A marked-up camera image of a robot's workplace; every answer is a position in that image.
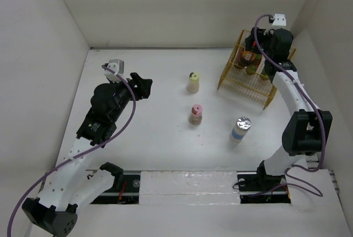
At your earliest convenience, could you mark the yellow wire basket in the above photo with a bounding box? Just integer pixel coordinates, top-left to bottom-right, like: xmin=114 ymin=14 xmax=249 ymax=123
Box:
xmin=217 ymin=28 xmax=296 ymax=108

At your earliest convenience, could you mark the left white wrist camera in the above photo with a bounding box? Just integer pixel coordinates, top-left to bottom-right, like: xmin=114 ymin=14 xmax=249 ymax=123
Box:
xmin=104 ymin=59 xmax=125 ymax=83

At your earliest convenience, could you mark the yellow-lid white shaker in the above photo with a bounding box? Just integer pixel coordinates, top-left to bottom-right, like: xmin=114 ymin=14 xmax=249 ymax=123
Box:
xmin=186 ymin=72 xmax=200 ymax=93

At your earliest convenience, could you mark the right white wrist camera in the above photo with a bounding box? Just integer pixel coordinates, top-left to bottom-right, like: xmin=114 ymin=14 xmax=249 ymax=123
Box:
xmin=269 ymin=13 xmax=287 ymax=27

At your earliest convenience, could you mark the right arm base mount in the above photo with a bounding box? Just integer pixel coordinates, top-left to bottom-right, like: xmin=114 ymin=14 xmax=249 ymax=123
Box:
xmin=233 ymin=173 xmax=291 ymax=204

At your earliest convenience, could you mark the red-lid sauce jar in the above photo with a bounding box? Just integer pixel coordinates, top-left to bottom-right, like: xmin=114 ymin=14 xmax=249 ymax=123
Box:
xmin=238 ymin=49 xmax=256 ymax=68

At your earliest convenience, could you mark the white foam front board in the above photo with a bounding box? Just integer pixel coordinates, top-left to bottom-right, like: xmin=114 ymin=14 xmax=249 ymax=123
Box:
xmin=67 ymin=168 xmax=351 ymax=236

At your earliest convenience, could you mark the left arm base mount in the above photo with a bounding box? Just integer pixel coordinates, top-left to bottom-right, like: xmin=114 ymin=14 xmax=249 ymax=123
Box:
xmin=92 ymin=173 xmax=141 ymax=205

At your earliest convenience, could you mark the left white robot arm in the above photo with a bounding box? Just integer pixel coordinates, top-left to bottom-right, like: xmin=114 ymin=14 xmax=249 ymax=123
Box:
xmin=22 ymin=69 xmax=153 ymax=236

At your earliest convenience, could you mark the pink-lid spice shaker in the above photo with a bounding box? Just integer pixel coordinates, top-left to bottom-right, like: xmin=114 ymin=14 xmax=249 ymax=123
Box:
xmin=189 ymin=104 xmax=203 ymax=125

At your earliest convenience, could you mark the ketchup bottle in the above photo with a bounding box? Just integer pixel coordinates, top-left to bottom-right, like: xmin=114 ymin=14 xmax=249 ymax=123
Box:
xmin=246 ymin=54 xmax=263 ymax=76
xmin=260 ymin=66 xmax=272 ymax=80

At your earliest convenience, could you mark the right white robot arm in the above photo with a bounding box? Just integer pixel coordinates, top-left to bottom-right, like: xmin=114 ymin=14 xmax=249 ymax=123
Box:
xmin=245 ymin=27 xmax=333 ymax=191

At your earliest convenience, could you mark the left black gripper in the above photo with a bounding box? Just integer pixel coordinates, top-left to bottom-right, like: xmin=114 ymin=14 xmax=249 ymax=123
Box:
xmin=109 ymin=73 xmax=151 ymax=122

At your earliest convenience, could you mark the silver-lid blue-label shaker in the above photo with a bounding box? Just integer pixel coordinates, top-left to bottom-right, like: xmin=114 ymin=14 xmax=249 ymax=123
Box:
xmin=229 ymin=116 xmax=252 ymax=143

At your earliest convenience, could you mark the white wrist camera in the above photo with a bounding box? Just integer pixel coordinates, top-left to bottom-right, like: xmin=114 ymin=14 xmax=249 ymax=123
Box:
xmin=269 ymin=13 xmax=287 ymax=27
xmin=104 ymin=59 xmax=125 ymax=83

